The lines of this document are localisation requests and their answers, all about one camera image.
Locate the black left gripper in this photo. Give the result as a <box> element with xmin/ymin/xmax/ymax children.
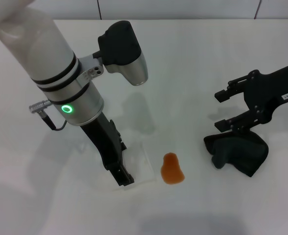
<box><xmin>80</xmin><ymin>113</ymin><xmax>135</xmax><ymax>188</ymax></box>

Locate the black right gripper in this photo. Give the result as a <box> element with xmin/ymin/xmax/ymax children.
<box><xmin>214</xmin><ymin>58</ymin><xmax>288</xmax><ymax>133</ymax></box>

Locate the white paper cup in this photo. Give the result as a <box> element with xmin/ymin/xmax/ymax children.
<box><xmin>113</xmin><ymin>143</ymin><xmax>158</xmax><ymax>194</ymax></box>

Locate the dark blue rag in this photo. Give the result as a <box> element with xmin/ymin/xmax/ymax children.
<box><xmin>203</xmin><ymin>131</ymin><xmax>269</xmax><ymax>178</ymax></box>

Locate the brown water stain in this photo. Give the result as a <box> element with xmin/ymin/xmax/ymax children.
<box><xmin>160</xmin><ymin>153</ymin><xmax>185</xmax><ymax>185</ymax></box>

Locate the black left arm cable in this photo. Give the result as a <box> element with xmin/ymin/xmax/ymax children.
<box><xmin>42</xmin><ymin>111</ymin><xmax>69</xmax><ymax>132</ymax></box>

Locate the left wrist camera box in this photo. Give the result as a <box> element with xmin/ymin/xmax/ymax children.
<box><xmin>97</xmin><ymin>21</ymin><xmax>150</xmax><ymax>87</ymax></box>

